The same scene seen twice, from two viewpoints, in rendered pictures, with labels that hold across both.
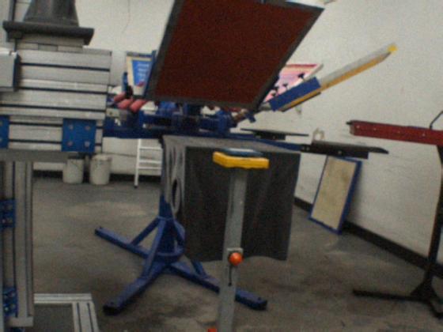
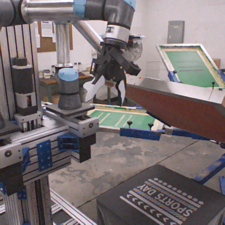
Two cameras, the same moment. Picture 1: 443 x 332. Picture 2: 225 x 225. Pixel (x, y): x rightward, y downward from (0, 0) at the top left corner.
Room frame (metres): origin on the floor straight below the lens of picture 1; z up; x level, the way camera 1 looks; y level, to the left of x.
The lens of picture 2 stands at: (1.20, -0.80, 1.72)
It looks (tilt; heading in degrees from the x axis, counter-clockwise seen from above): 18 degrees down; 66
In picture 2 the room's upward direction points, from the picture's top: straight up
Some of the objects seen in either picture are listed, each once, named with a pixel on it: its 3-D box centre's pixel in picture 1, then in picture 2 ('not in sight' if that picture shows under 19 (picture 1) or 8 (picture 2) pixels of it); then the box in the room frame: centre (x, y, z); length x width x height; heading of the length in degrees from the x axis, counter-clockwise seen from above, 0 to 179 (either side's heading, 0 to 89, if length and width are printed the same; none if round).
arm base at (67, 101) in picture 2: not in sight; (69, 98); (1.57, 0.67, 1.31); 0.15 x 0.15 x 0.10
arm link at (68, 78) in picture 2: not in sight; (68, 80); (1.57, 0.68, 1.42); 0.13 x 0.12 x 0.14; 87
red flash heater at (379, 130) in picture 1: (399, 133); not in sight; (2.61, -1.03, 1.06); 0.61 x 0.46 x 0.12; 78
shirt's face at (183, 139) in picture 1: (226, 143); (163, 198); (1.84, 0.01, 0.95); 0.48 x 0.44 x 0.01; 18
